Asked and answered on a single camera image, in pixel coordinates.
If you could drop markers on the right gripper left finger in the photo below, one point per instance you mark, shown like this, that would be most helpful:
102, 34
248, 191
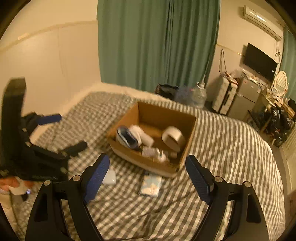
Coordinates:
47, 221

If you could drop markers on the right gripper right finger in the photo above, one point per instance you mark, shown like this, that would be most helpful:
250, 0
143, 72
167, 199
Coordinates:
246, 221

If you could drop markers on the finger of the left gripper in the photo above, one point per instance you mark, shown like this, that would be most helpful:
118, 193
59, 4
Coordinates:
33, 120
73, 151

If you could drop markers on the small white jar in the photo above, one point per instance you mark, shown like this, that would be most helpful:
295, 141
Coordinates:
110, 177

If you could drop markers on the white sock navy cuff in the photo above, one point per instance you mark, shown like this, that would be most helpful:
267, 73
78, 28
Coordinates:
133, 137

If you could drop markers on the blue floral tissue pack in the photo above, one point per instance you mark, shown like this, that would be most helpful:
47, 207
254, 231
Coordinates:
151, 184

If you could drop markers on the white tape roll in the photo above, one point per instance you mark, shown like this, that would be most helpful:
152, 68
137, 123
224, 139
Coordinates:
173, 138

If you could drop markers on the person's left hand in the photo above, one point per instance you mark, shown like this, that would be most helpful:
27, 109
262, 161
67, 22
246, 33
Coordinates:
15, 185

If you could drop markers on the checkered bed cover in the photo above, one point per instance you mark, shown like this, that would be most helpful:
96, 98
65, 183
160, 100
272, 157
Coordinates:
229, 148

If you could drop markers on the brown cardboard box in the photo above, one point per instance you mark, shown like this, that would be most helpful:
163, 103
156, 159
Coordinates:
154, 138

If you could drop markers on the black garbage bag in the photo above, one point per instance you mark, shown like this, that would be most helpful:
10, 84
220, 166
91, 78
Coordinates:
281, 124

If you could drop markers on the black bag on floor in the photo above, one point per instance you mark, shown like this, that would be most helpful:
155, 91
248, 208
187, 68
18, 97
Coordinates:
166, 91

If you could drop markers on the large green curtain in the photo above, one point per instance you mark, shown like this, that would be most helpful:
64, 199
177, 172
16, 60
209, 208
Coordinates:
145, 43

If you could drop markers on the grey mini fridge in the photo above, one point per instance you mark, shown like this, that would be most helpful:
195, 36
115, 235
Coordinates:
245, 99

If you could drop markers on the white suitcase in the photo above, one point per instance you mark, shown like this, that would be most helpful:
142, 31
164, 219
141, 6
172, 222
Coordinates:
223, 98

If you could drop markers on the clear water jug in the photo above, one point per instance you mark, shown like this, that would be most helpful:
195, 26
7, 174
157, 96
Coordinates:
199, 95

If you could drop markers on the white oval vanity mirror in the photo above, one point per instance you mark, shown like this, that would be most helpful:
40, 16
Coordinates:
280, 84

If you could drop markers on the green curtain by wardrobe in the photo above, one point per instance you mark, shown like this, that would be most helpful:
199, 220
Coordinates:
288, 62

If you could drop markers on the white air conditioner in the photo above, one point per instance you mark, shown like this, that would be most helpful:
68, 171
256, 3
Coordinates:
263, 23

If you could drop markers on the black wall television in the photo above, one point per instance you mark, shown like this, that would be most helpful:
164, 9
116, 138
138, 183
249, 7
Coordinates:
260, 62

